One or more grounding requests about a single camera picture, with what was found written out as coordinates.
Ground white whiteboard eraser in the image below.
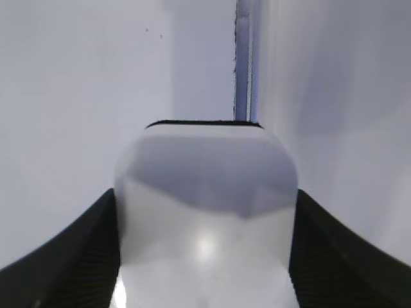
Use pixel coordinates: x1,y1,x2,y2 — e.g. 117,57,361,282
114,121,298,307

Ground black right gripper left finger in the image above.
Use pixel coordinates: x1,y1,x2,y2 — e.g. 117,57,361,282
1,189,121,307

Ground white whiteboard with aluminium frame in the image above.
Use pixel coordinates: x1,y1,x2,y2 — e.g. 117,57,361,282
0,0,267,264

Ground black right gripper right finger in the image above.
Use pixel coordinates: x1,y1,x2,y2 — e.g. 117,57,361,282
288,190,410,307

